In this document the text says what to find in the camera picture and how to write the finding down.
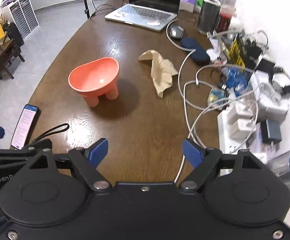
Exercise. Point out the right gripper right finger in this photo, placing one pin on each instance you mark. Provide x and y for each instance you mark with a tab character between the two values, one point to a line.
205	162

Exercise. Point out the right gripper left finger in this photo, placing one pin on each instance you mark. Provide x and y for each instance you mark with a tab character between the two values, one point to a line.
85	162

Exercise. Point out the pink footed bowl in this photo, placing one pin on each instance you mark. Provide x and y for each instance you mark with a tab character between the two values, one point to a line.
95	79

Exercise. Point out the beige cleaning cloth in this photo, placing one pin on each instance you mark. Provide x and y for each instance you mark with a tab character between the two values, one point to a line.
162	71

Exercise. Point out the smartphone with lit screen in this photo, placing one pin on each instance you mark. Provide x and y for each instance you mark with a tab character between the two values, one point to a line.
25	124

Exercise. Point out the white power strip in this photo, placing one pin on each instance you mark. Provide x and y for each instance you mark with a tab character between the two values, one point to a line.
237	131

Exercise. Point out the black power adapter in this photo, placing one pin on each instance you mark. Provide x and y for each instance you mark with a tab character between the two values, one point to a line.
271	132

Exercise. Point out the black suitcase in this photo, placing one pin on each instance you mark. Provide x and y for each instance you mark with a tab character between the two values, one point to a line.
13	33

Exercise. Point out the dark blue glasses case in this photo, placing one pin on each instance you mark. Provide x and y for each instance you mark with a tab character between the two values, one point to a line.
200	57

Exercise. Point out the yellow and black package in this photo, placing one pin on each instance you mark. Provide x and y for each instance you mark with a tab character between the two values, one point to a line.
244	52

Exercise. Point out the white drawer cabinet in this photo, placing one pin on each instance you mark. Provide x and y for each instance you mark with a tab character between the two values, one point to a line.
21	12

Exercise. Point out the grey computer mouse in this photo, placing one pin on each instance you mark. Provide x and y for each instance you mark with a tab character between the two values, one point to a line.
176	32

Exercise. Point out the black cylindrical canister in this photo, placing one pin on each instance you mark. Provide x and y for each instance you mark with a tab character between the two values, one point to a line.
208	16

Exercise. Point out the black tripod stand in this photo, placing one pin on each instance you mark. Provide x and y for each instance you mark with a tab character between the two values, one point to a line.
86	9

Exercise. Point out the red cup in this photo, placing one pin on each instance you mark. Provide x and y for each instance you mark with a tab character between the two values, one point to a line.
227	12

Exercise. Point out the silver laptop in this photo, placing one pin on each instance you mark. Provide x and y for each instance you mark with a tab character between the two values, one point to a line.
149	14

